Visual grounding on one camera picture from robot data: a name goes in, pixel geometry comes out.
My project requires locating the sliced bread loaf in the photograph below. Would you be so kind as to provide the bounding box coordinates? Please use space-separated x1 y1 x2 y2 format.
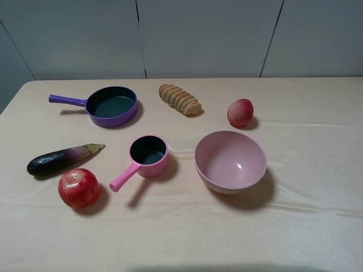
158 84 202 116

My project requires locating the small pink saucepan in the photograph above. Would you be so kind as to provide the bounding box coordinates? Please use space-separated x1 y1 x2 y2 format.
109 135 168 192

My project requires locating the pink bowl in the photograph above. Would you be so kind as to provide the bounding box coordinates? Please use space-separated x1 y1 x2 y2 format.
194 131 267 194

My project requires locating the pink peach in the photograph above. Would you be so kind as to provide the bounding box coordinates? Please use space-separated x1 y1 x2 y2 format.
227 99 254 126

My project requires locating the purple frying pan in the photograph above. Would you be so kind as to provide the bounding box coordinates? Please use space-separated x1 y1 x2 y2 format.
48 86 138 128

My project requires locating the red apple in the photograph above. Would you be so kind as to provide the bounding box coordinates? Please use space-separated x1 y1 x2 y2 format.
58 168 100 210

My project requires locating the purple eggplant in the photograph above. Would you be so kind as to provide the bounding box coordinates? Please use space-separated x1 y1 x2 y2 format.
27 143 106 176

